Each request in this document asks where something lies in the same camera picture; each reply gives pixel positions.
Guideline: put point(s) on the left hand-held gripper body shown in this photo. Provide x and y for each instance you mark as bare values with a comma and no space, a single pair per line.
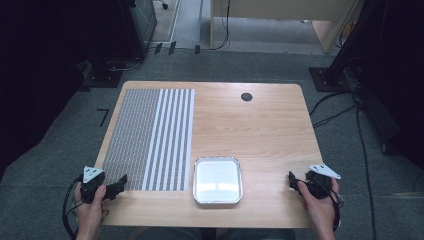
89,190

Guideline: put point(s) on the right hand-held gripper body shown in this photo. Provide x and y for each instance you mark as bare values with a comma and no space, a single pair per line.
319,186

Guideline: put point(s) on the person's left hand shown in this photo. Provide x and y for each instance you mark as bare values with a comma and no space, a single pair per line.
89,213

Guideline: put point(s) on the person's right hand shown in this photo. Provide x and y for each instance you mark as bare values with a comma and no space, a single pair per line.
320,210

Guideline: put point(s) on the grey striped placemat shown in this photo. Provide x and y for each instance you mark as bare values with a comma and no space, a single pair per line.
146,140

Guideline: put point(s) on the silver square tray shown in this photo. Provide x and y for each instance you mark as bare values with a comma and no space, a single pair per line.
217,180

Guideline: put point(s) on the black table grommet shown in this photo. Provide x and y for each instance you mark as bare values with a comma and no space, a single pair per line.
246,97

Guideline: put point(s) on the black stand base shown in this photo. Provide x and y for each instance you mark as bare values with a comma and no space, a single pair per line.
325,80

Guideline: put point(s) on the black stand with flat base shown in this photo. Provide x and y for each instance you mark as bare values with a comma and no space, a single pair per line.
103,75

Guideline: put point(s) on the black floor tape strip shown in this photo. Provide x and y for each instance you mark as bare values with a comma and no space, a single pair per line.
172,47
158,48
197,49

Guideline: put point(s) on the dark equipment cabinet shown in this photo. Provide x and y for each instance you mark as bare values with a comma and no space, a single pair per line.
143,23

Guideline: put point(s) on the light wooden desk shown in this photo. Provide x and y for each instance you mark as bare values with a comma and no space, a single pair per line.
283,8

